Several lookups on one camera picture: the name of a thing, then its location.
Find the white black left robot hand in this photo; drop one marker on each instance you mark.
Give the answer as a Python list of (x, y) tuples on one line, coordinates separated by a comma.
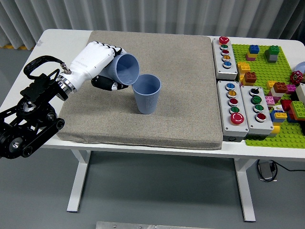
[(93, 59)]

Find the blue ribbed plastic cup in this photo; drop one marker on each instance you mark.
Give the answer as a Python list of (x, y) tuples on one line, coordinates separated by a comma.
[(146, 102), (126, 69)]

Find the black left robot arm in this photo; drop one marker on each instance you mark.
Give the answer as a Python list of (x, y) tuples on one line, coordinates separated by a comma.
[(35, 90)]

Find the grey-white pleated curtain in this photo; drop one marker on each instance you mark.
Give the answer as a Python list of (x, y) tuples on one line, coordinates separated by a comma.
[(152, 14)]

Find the grey-brown fabric mat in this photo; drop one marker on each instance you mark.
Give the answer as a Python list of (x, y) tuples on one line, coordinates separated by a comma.
[(178, 107)]

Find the grey five-button control box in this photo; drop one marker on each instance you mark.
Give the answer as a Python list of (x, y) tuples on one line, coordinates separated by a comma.
[(225, 119), (218, 59)]

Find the white table leg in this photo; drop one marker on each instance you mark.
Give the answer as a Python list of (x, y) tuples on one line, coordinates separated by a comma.
[(76, 186), (245, 190)]

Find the brown brick on yellow bricks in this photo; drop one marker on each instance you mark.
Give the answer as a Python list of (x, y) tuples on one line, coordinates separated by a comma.
[(250, 76)]

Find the blue yellow pink brick stack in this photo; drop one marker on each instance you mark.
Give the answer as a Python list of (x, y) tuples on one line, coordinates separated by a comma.
[(253, 49)]

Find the green building baseplate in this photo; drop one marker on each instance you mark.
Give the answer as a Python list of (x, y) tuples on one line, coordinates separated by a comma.
[(262, 69)]

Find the grey box with black knob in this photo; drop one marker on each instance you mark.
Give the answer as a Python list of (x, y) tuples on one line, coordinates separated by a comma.
[(252, 121)]

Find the small yellow brick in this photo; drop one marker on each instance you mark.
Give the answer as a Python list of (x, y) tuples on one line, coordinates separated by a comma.
[(270, 84)]

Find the pink brick on white brick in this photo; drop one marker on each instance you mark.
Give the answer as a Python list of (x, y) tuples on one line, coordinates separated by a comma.
[(269, 99)]

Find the green grey brick stack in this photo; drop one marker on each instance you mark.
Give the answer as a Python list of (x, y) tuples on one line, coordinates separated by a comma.
[(273, 50)]

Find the brown brick on white brick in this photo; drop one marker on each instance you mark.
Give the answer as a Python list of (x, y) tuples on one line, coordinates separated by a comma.
[(280, 87)]

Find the yellow round-end brick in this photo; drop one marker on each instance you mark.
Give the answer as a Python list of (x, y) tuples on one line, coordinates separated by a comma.
[(275, 130)]

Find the red brick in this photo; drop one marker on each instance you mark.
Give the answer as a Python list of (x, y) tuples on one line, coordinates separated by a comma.
[(286, 104)]

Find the magenta brick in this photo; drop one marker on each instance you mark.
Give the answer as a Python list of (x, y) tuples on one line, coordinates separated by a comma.
[(290, 89)]

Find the grey power adapter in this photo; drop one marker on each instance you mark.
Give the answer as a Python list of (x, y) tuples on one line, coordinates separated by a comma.
[(265, 170)]

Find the pale blue dome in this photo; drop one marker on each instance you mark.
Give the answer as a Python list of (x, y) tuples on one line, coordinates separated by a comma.
[(301, 68)]

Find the green orange brick stack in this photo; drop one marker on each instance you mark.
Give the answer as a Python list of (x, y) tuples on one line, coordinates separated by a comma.
[(297, 107)]

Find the white box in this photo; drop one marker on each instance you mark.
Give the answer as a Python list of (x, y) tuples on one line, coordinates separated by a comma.
[(301, 91)]

